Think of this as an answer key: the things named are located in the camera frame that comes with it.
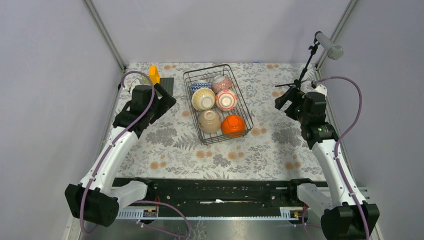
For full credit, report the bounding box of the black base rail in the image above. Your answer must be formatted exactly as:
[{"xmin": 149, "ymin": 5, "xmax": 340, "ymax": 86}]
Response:
[{"xmin": 134, "ymin": 177, "xmax": 313, "ymax": 219}]

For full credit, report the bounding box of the red white patterned bowl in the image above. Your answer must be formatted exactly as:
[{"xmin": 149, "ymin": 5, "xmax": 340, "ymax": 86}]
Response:
[{"xmin": 215, "ymin": 89, "xmax": 239, "ymax": 112}]

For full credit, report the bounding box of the pink speckled bowl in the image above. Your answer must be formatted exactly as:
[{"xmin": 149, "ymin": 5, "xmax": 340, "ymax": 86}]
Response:
[{"xmin": 211, "ymin": 75, "xmax": 233, "ymax": 94}]

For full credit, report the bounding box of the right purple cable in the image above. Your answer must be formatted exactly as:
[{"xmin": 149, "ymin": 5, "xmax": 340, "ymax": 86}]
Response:
[{"xmin": 301, "ymin": 76, "xmax": 371, "ymax": 240}]

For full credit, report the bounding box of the orange block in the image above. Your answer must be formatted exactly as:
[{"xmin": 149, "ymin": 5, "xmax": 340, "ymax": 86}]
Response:
[{"xmin": 148, "ymin": 65, "xmax": 161, "ymax": 85}]

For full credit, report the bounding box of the grey microphone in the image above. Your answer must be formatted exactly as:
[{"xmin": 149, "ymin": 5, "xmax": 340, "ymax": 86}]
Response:
[{"xmin": 314, "ymin": 31, "xmax": 344, "ymax": 60}]

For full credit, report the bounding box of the purple cable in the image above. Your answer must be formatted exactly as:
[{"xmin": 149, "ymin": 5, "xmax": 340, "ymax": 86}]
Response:
[
  {"xmin": 78, "ymin": 70, "xmax": 192, "ymax": 239},
  {"xmin": 301, "ymin": 76, "xmax": 371, "ymax": 240}
]

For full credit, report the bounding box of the black microphone tripod stand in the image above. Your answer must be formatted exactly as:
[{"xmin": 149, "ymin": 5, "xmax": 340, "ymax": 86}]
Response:
[{"xmin": 275, "ymin": 40, "xmax": 320, "ymax": 89}]

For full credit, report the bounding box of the blue white patterned bowl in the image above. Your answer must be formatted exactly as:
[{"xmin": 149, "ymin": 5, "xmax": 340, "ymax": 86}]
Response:
[{"xmin": 190, "ymin": 81, "xmax": 212, "ymax": 94}]

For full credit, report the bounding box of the beige ceramic bowl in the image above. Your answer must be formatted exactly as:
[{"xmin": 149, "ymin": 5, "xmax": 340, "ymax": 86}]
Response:
[{"xmin": 198, "ymin": 109, "xmax": 222, "ymax": 134}]

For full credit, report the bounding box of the yellow patterned bowl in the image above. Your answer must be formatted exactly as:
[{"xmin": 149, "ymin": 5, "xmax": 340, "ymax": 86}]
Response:
[{"xmin": 191, "ymin": 87, "xmax": 216, "ymax": 111}]

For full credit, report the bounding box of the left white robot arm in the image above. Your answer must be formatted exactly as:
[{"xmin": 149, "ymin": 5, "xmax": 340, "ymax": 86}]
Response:
[{"xmin": 64, "ymin": 83, "xmax": 176, "ymax": 227}]

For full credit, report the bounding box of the floral tablecloth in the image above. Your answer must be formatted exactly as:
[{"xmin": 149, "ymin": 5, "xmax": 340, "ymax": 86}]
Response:
[{"xmin": 117, "ymin": 62, "xmax": 324, "ymax": 181}]

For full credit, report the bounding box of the orange bowl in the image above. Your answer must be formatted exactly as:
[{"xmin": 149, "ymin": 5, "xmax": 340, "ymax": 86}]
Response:
[{"xmin": 220, "ymin": 114, "xmax": 246, "ymax": 138}]

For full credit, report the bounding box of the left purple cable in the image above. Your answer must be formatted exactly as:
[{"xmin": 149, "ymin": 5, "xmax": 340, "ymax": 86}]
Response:
[{"xmin": 78, "ymin": 70, "xmax": 192, "ymax": 239}]

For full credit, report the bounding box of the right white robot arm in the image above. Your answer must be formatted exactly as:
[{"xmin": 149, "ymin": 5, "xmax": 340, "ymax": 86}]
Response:
[{"xmin": 275, "ymin": 85, "xmax": 380, "ymax": 240}]

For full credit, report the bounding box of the black wire dish rack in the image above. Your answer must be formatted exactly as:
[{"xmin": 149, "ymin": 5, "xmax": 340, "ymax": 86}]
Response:
[{"xmin": 183, "ymin": 64, "xmax": 253, "ymax": 145}]

